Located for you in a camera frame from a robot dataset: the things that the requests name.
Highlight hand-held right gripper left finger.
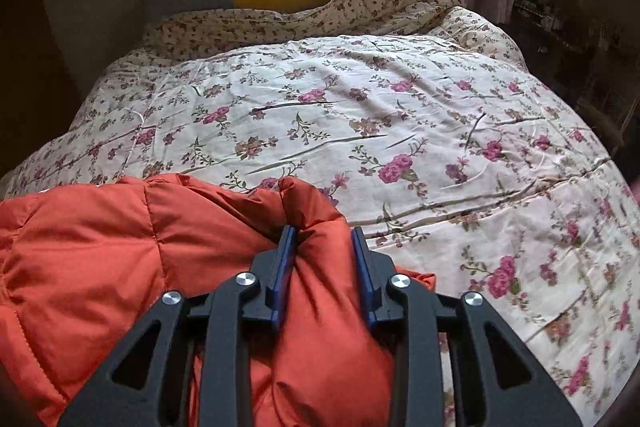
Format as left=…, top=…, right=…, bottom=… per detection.
left=57, top=224, right=301, bottom=427

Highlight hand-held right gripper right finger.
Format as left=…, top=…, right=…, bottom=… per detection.
left=350, top=227, right=583, bottom=427

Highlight orange quilted down jacket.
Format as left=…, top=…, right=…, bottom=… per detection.
left=0, top=173, right=436, bottom=427

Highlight large-flowered bed cover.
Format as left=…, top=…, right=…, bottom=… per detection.
left=0, top=7, right=640, bottom=427

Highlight cluttered wooden shelf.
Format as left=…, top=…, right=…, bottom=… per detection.
left=510, top=0, right=640, bottom=158

